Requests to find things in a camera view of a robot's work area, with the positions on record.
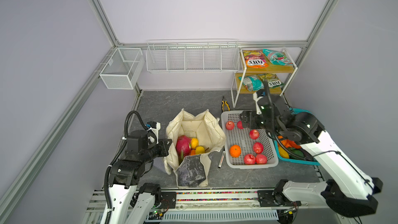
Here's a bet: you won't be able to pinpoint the small white wire basket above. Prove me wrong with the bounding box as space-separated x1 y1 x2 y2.
99 48 145 90

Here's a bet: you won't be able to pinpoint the red apple front right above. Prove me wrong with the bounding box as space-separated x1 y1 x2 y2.
256 154 268 164

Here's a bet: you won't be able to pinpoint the red apple back right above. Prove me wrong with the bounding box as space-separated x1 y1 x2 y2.
249 130 260 140

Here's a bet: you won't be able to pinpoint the grey cloth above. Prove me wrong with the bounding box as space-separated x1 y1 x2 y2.
154 157 166 173

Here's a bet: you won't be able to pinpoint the long white wire basket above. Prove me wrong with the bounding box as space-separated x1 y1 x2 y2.
146 39 240 73

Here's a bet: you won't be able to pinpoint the white plastic fruit basket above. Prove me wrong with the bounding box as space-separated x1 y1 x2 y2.
221 111 279 169

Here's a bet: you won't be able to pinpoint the red apple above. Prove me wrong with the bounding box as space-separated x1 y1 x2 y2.
256 154 268 164
237 121 244 129
249 130 260 140
226 121 235 130

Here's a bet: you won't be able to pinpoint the teal snack bag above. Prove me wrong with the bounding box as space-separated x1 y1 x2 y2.
238 75 264 92

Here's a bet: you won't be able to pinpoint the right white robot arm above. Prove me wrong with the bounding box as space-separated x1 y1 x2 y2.
240 90 383 218

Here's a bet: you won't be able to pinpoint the red apple back middle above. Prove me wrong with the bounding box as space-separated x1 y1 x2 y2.
237 121 244 129

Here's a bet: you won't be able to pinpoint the silver marker pen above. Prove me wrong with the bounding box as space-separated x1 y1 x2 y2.
218 150 226 169

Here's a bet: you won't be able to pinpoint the orange Fox's candy bag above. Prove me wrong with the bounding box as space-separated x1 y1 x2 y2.
243 50 268 69

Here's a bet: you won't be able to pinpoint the teal plastic vegetable basket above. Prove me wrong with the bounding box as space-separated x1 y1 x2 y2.
274 107 320 166

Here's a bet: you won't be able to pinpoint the small yellow lemon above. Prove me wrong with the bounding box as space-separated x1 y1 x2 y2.
195 146 206 155

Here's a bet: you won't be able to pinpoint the yellow vegetable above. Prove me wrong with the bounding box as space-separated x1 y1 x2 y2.
278 146 290 159

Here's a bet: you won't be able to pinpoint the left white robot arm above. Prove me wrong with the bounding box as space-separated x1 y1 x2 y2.
101 111 172 224

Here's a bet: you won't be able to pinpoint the cream canvas grocery bag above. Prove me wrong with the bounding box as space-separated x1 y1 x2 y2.
164 110 226 188

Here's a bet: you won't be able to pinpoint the orange tangerine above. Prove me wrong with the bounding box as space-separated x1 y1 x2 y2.
229 145 241 158

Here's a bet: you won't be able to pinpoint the small orange pumpkin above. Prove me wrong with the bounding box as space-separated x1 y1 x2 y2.
278 136 301 149

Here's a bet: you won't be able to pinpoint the green pink snack bag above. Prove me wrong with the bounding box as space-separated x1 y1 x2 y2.
263 49 293 66

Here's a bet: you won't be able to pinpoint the green pepper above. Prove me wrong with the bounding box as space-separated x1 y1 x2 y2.
291 149 304 157

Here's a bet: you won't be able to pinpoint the pink dragon fruit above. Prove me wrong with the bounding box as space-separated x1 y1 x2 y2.
176 135 191 163

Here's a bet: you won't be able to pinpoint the green Fox's candy bag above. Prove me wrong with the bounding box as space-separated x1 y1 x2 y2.
258 73 284 89

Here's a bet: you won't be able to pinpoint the white wooden two-tier shelf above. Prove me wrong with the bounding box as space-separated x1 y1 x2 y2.
231 48 298 107

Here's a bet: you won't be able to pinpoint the yellow handled pliers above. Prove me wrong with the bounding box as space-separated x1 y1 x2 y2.
221 96 231 112

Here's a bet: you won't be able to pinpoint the red apple back left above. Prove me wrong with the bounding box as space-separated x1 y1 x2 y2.
226 121 235 130

